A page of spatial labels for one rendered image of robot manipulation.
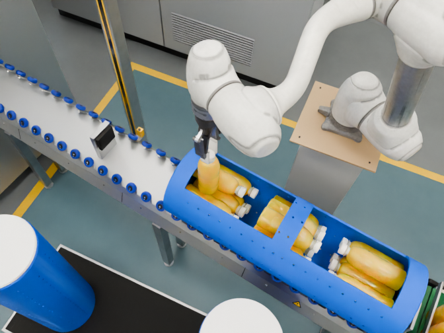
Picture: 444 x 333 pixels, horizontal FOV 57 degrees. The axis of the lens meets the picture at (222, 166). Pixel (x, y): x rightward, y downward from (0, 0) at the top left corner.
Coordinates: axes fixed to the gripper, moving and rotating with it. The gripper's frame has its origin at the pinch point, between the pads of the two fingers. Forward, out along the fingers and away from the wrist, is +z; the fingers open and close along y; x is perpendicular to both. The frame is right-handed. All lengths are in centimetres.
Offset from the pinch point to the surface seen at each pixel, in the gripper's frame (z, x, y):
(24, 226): 36, -51, 44
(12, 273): 36, -42, 59
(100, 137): 32, -51, 1
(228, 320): 36, 28, 33
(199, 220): 25.5, 3.8, 11.9
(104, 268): 124, -51, 31
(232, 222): 20.6, 14.6, 8.7
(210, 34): 102, -88, -140
